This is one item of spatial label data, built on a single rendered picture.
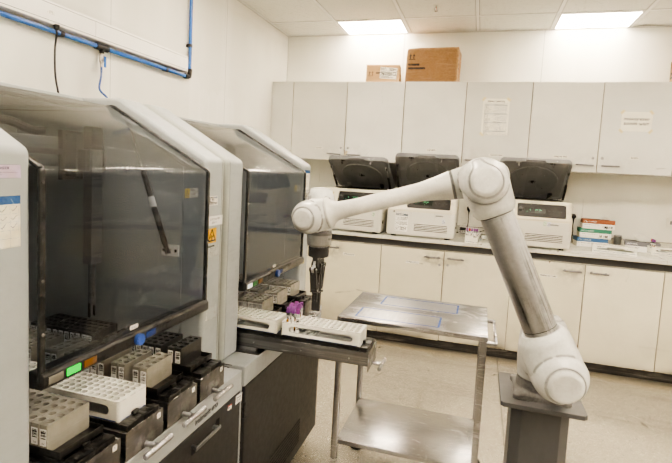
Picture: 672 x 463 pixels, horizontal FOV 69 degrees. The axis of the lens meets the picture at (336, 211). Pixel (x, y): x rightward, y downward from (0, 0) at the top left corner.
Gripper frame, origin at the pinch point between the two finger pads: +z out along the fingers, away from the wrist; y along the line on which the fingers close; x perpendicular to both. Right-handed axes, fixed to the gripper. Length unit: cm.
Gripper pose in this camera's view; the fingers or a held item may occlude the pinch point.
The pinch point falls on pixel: (316, 300)
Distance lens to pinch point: 181.1
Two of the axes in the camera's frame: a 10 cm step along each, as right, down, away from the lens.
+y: 2.9, -0.6, 9.6
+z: -0.5, 10.0, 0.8
